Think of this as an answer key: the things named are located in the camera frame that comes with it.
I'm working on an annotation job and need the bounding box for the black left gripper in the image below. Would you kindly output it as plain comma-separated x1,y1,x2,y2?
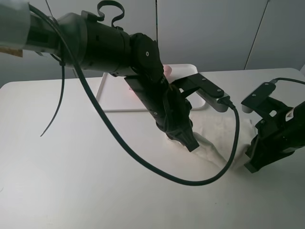
125,71,199,152

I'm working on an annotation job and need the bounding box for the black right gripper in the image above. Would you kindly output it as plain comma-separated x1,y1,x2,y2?
243,94,305,174

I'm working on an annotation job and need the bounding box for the cream white terry towel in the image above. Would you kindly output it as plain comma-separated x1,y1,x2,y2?
164,112,259,171

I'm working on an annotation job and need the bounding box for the pink terry towel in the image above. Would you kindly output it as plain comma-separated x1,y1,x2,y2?
163,65,172,78

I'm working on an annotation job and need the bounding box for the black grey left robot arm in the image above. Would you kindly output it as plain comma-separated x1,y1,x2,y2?
0,0,199,151

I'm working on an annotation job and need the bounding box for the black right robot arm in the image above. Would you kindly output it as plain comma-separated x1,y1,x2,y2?
244,96,305,173

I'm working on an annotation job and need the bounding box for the white rectangular plastic tray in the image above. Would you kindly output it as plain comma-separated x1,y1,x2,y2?
96,64,198,112

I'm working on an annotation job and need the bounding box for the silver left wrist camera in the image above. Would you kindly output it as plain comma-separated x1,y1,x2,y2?
172,73,230,113

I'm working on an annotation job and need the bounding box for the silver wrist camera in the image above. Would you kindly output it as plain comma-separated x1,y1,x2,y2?
240,81,290,120
172,73,230,113

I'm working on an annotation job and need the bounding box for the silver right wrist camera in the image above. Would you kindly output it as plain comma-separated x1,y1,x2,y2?
240,81,290,120

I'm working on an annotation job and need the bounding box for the black right camera cable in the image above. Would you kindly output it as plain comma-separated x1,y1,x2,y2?
272,77,305,85

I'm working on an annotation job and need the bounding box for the black camera cable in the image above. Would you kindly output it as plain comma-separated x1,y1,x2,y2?
272,77,305,85
28,3,240,186

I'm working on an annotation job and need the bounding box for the black cable tie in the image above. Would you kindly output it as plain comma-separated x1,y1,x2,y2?
41,0,124,137

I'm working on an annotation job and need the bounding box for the black left camera cable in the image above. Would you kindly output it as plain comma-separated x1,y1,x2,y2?
28,3,240,186

